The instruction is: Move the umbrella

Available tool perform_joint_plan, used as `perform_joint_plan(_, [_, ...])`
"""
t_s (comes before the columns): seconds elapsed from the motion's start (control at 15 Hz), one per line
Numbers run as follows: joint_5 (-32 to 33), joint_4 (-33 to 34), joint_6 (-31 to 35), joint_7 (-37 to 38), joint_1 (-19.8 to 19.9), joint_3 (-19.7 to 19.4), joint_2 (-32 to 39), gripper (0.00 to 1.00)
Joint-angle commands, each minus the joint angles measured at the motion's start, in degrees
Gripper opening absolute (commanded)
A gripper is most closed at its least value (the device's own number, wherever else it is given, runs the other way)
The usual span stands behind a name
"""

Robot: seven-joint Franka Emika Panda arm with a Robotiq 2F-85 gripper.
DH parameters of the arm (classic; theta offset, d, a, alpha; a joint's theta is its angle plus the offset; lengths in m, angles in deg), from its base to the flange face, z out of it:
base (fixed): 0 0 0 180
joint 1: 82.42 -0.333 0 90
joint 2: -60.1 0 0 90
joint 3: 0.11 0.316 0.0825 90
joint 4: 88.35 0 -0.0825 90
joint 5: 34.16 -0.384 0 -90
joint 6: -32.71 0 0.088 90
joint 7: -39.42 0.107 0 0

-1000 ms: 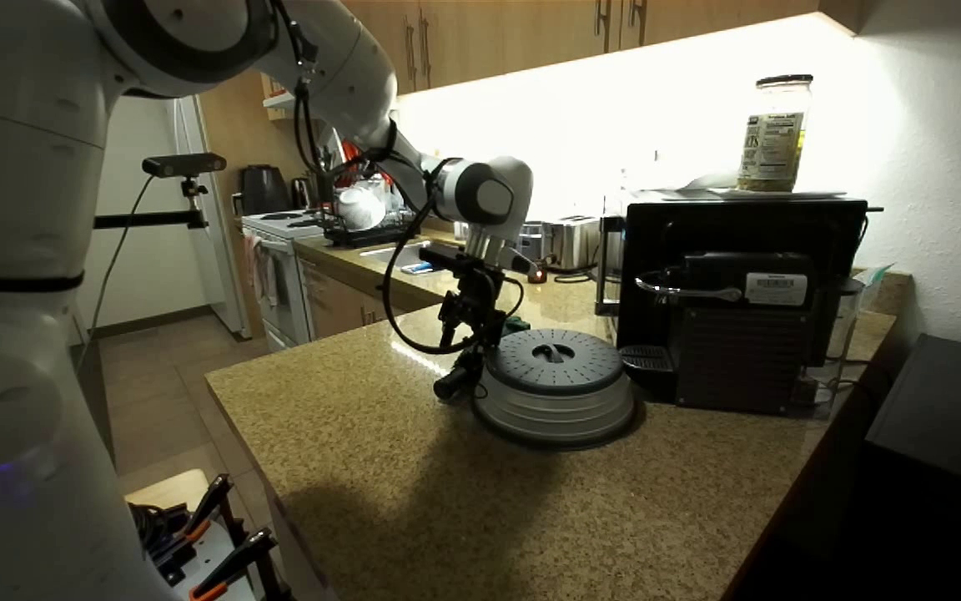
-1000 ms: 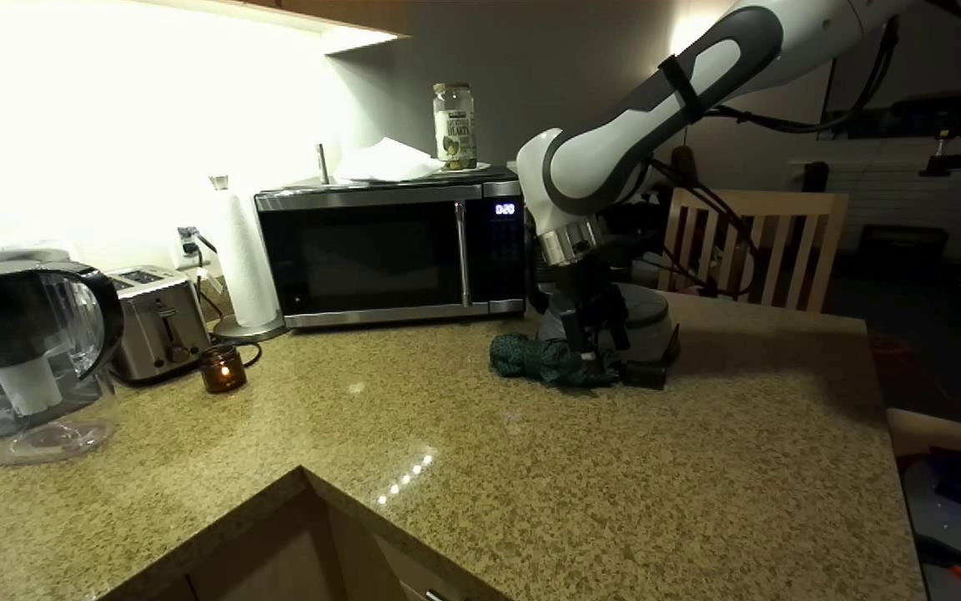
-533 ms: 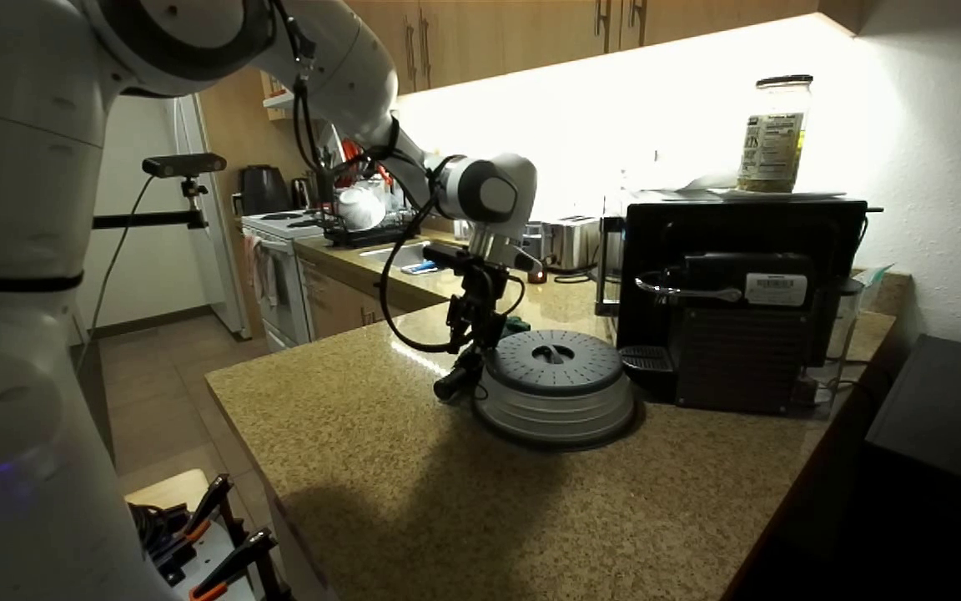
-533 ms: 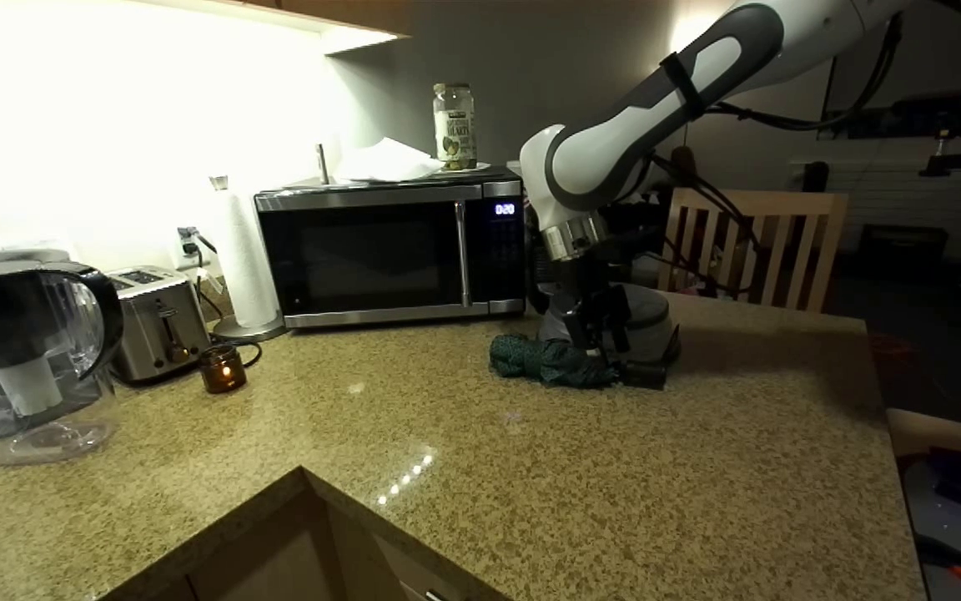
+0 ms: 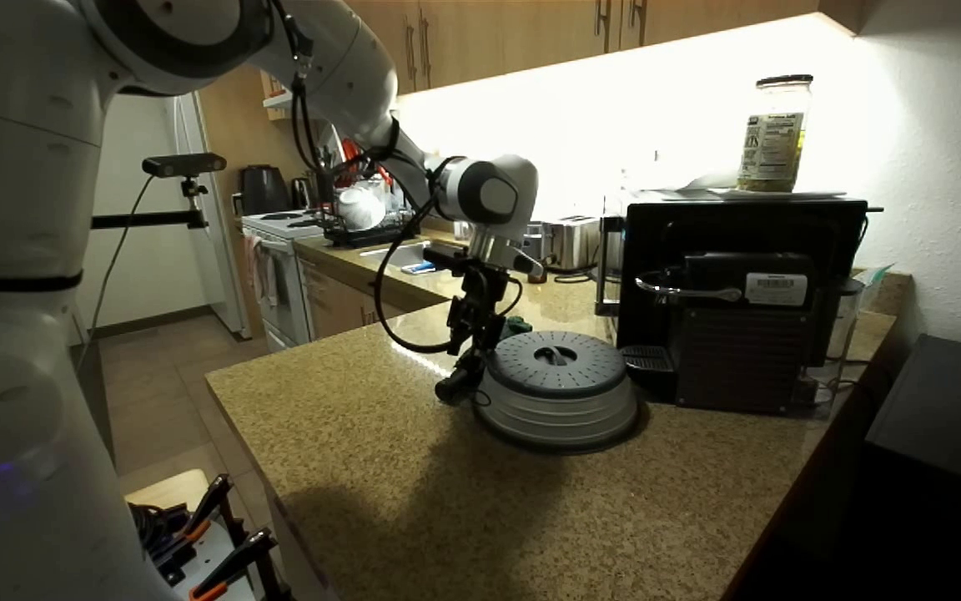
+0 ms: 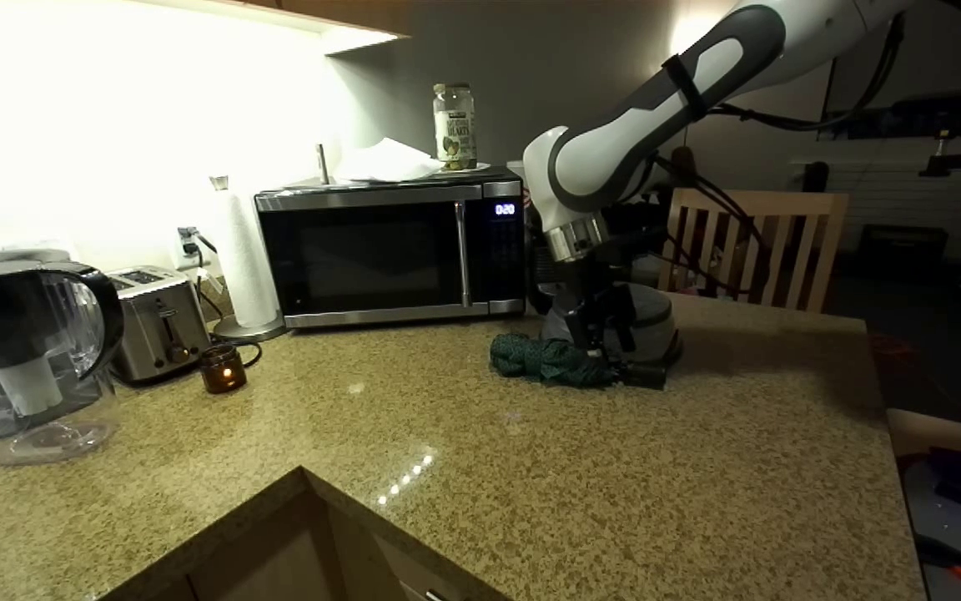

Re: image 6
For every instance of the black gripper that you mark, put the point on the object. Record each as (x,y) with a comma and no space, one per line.
(595,287)

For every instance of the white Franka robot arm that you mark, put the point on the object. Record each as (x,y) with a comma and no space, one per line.
(635,134)

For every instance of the wooden slatted chair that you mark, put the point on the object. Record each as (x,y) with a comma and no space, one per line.
(768,250)

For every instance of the black steel microwave oven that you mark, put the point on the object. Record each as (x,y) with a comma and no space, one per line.
(381,256)

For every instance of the glass jar with label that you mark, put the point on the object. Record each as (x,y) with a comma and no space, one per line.
(453,124)

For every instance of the crumpled white paper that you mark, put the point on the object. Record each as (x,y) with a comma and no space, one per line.
(386,161)

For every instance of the white paper towel roll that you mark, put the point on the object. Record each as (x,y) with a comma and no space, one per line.
(243,256)

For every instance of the small dark mug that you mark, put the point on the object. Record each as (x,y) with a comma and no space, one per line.
(220,368)

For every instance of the silver toaster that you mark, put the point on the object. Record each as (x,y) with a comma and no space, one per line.
(158,327)

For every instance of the clear water filter pitcher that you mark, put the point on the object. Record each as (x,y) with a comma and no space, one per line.
(24,356)

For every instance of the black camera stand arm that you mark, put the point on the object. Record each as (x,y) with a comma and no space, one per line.
(947,118)

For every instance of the wall outlet with plug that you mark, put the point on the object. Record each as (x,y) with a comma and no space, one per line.
(191,249)

